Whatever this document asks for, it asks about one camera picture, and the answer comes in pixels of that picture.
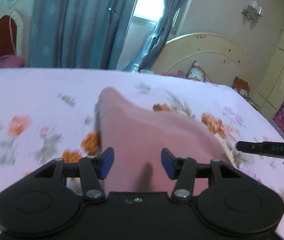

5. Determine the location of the pile of pink-grey clothes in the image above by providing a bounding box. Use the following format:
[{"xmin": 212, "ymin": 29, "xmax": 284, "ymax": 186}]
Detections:
[{"xmin": 0, "ymin": 55, "xmax": 25, "ymax": 69}]

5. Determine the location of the red heart-shaped headboard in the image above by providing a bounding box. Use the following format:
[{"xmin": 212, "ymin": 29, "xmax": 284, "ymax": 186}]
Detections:
[{"xmin": 0, "ymin": 9, "xmax": 24, "ymax": 57}]

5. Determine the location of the cream wooden headboard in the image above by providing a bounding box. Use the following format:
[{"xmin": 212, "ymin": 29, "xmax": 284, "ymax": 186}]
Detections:
[{"xmin": 151, "ymin": 33, "xmax": 254, "ymax": 88}]

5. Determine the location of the window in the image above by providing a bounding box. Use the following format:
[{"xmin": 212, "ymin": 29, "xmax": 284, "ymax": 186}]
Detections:
[{"xmin": 116, "ymin": 0, "xmax": 168, "ymax": 71}]

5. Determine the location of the floral white bed sheet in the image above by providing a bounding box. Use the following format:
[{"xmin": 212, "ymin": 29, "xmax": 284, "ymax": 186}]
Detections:
[{"xmin": 0, "ymin": 68, "xmax": 284, "ymax": 240}]

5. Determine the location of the white patterned pillow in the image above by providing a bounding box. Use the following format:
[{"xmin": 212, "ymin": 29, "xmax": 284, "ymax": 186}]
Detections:
[{"xmin": 187, "ymin": 61, "xmax": 211, "ymax": 83}]

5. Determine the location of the blue-grey tied right curtain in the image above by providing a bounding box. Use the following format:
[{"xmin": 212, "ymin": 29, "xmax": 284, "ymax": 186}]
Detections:
[{"xmin": 124, "ymin": 0, "xmax": 187, "ymax": 72}]

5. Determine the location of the orange patterned pillow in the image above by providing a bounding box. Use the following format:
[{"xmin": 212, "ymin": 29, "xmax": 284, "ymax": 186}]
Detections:
[{"xmin": 232, "ymin": 76, "xmax": 259, "ymax": 110}]

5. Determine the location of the pink knit sweater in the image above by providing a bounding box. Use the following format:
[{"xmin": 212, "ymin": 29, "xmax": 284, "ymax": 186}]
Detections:
[{"xmin": 98, "ymin": 88, "xmax": 230, "ymax": 193}]

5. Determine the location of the crystal wall lamp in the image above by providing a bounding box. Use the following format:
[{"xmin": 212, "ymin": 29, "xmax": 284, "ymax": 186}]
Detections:
[{"xmin": 241, "ymin": 0, "xmax": 264, "ymax": 23}]

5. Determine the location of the blue-grey left curtain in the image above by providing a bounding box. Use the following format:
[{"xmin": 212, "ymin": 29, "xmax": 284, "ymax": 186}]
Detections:
[{"xmin": 29, "ymin": 0, "xmax": 137, "ymax": 70}]

